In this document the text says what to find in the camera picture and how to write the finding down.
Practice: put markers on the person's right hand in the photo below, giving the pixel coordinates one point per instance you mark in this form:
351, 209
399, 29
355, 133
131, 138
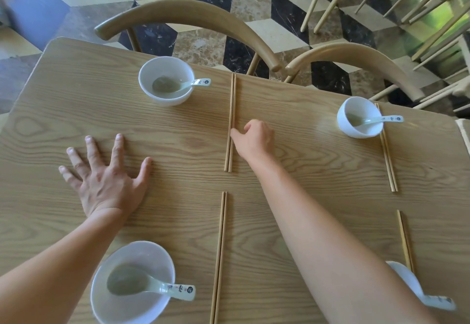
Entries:
257, 142

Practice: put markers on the person's left hand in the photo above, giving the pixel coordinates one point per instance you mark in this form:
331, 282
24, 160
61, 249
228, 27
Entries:
106, 188

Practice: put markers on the white ceramic bowl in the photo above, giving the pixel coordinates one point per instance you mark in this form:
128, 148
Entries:
356, 105
165, 65
139, 252
407, 276

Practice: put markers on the pale green ceramic spoon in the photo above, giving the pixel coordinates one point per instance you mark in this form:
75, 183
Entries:
393, 118
440, 302
125, 279
200, 82

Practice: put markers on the person's left forearm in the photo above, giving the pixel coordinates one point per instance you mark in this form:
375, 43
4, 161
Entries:
55, 272

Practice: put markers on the person's right forearm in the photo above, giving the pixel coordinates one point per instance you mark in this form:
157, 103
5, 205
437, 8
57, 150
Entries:
330, 254

